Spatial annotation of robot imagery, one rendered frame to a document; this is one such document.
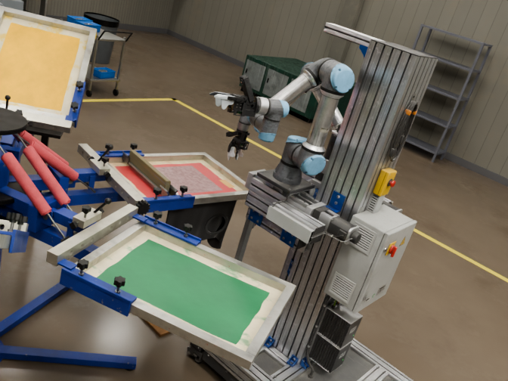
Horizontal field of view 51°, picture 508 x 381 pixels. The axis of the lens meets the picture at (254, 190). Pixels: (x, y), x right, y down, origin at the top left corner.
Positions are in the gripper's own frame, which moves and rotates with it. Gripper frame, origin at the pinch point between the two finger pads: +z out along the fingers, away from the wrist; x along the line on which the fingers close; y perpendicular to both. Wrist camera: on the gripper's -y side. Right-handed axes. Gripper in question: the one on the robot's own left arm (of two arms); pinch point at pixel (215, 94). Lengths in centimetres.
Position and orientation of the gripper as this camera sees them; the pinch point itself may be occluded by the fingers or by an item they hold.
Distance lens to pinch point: 225.3
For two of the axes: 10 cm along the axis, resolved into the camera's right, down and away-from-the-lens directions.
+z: -8.8, -0.5, -4.8
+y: -2.0, 9.4, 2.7
